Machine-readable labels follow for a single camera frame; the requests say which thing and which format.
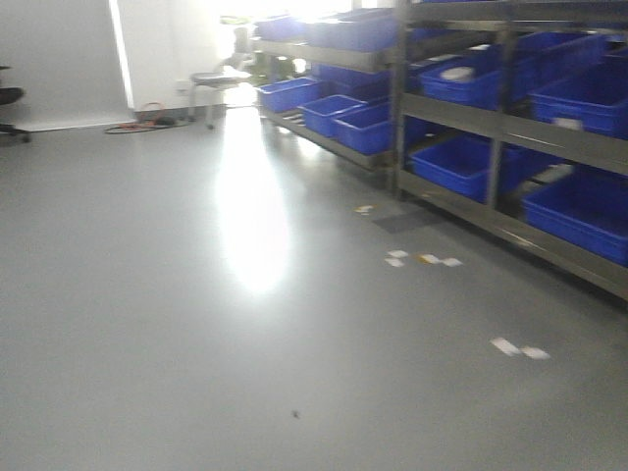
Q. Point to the near steel shelf rack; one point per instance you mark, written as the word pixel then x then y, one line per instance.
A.
pixel 534 117

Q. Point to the steel shelf rack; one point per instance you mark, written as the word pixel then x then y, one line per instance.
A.
pixel 534 117
pixel 280 102

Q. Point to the far steel shelf rack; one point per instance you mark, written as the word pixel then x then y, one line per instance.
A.
pixel 280 102

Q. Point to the grey stool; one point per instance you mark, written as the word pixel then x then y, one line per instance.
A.
pixel 230 73

